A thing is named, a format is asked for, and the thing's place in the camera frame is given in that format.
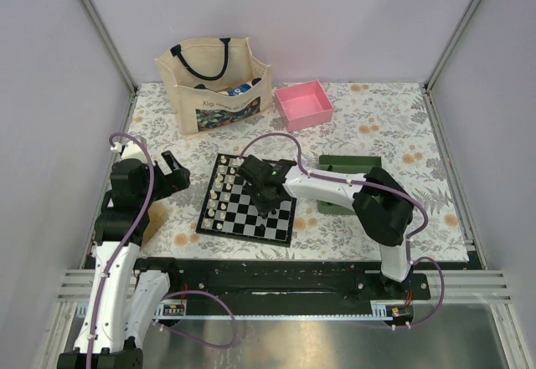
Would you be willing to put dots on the pink plastic box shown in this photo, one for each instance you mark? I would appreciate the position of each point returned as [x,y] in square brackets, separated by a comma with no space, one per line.
[303,105]

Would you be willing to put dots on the aluminium frame post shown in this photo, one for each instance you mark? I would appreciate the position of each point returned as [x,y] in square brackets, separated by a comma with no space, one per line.
[461,27]
[109,45]

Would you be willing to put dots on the floral table mat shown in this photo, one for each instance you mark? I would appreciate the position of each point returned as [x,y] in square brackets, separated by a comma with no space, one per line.
[387,120]

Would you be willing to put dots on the blue white carton in bag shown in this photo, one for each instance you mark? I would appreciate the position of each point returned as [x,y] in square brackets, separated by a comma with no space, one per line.
[241,89]

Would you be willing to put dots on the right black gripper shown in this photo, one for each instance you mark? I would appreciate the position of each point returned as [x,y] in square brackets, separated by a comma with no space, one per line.
[263,208]

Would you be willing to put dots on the black and white chessboard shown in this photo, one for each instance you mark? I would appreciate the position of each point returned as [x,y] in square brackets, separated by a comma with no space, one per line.
[241,217]

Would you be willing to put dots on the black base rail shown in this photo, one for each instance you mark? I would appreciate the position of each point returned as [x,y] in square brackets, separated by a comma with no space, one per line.
[284,288]

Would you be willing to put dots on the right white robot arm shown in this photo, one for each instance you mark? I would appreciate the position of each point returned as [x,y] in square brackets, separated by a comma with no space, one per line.
[381,205]

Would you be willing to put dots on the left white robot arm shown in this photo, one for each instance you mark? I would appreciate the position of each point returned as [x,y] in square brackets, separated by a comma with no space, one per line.
[116,322]

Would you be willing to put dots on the green plastic tray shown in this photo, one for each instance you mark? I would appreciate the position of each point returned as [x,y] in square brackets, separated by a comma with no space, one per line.
[345,164]

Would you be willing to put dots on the right aluminium frame post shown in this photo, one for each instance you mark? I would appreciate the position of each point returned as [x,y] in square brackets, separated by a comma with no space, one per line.
[461,27]

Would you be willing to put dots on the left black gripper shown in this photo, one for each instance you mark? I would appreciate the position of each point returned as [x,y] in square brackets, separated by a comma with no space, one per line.
[177,180]

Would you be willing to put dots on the white bishop far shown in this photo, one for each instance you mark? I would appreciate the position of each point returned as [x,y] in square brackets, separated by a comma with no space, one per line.
[219,181]

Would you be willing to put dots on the cream canvas tote bag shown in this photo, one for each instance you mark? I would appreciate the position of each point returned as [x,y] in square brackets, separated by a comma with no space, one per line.
[196,74]

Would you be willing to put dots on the left aluminium frame post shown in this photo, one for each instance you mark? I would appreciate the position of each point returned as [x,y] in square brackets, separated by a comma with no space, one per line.
[109,45]

